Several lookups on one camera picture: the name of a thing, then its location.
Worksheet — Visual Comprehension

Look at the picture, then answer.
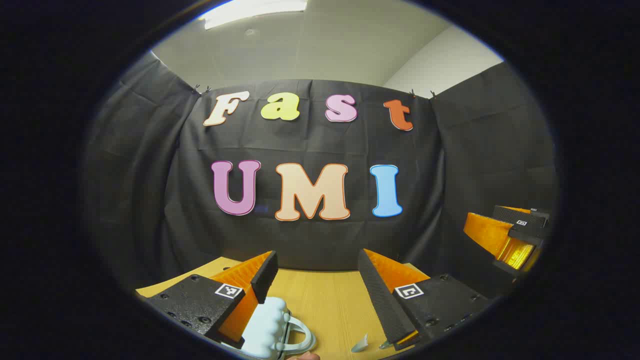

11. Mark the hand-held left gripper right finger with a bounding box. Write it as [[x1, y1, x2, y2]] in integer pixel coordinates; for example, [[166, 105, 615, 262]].
[[357, 248, 493, 351]]

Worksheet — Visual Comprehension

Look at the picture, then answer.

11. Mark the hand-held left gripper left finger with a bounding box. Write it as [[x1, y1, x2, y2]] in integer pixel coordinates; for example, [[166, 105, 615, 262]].
[[136, 250, 279, 350]]

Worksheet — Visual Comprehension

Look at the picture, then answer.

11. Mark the light blue suitcase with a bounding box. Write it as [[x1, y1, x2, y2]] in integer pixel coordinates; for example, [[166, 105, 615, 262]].
[[222, 296, 317, 360]]

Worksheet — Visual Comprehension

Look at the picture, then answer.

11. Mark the black backdrop cloth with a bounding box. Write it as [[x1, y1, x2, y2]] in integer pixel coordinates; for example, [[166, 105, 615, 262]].
[[82, 52, 560, 301]]

